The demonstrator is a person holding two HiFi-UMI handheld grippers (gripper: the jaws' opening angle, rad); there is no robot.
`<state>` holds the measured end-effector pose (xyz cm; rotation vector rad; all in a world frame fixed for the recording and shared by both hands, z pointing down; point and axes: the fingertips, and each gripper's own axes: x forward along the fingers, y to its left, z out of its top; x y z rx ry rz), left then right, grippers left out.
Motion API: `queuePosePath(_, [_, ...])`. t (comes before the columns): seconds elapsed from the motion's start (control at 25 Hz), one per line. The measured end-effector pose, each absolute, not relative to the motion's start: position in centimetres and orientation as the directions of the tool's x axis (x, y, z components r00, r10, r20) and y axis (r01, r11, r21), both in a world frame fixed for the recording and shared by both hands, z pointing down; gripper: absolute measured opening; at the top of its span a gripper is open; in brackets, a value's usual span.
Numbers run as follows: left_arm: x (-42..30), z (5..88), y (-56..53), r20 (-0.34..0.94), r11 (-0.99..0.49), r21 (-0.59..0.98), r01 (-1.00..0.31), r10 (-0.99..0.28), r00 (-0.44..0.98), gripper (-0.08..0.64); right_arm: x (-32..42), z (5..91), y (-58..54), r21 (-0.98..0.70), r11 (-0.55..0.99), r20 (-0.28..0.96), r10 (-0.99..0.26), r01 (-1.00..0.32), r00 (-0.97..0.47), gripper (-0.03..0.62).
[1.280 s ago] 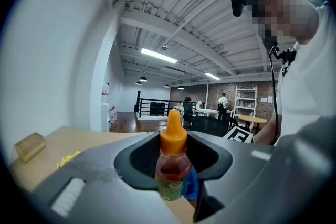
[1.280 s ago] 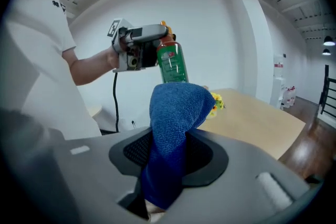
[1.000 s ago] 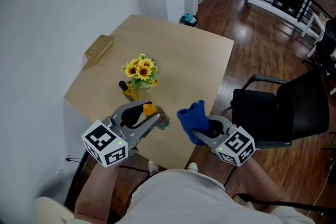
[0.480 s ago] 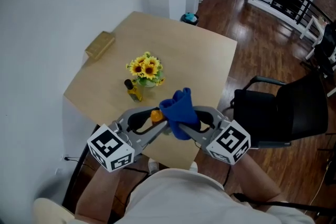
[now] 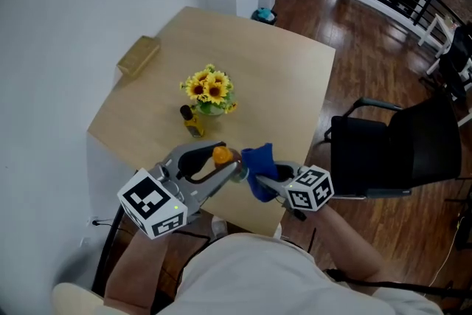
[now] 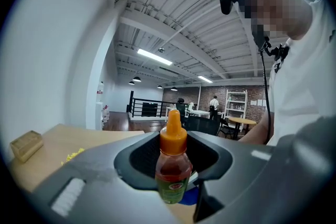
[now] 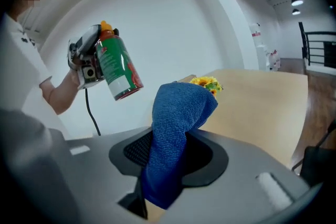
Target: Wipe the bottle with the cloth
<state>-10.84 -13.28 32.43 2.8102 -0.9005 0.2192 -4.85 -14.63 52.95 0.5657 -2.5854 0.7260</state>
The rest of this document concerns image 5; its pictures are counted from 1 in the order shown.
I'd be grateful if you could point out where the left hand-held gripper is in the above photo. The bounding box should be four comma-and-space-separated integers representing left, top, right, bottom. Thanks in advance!
117, 140, 243, 241

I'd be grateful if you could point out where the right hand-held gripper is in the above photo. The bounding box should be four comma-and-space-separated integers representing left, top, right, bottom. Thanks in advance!
254, 159, 335, 221

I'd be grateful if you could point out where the bottle with orange cap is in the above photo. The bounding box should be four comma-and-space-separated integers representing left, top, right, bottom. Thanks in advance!
212, 145, 252, 185

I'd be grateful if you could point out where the blue cloth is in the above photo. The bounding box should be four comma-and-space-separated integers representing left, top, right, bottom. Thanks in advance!
240, 142, 280, 204

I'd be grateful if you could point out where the yellow bottle with black cap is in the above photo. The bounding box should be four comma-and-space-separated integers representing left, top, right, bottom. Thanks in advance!
178, 104, 205, 139

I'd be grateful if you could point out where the person's right forearm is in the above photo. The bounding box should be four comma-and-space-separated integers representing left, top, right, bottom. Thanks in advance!
305, 201, 392, 285

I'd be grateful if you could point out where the person's left forearm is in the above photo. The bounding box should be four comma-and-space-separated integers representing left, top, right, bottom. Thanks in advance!
103, 229, 171, 308

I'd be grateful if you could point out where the sunflower bouquet in vase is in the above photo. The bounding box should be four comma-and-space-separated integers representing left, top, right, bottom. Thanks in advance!
179, 63, 239, 118

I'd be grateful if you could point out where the person's white shirt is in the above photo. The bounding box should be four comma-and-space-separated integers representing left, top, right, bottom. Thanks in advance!
51, 232, 444, 315

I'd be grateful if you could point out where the wooden tissue box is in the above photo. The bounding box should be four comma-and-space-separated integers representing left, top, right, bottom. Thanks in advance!
116, 35, 162, 79

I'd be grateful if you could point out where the black mesh armchair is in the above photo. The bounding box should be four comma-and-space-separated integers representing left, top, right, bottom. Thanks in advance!
323, 91, 464, 201

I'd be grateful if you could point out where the black trash bin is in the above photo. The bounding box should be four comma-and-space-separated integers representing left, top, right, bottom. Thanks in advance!
251, 7, 279, 27

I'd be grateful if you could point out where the black swivel office chair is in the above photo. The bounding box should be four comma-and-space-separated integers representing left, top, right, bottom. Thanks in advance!
437, 23, 472, 103

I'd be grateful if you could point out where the white background desk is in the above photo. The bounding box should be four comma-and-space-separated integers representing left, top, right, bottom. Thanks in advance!
417, 13, 472, 123

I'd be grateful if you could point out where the black power cable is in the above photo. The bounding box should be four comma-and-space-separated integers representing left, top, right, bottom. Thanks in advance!
94, 218, 127, 234

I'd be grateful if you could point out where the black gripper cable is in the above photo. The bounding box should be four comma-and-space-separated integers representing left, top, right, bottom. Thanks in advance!
323, 268, 472, 299

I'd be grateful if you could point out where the yellowish floor cable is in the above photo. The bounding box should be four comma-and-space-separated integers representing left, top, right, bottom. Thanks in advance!
434, 216, 466, 282

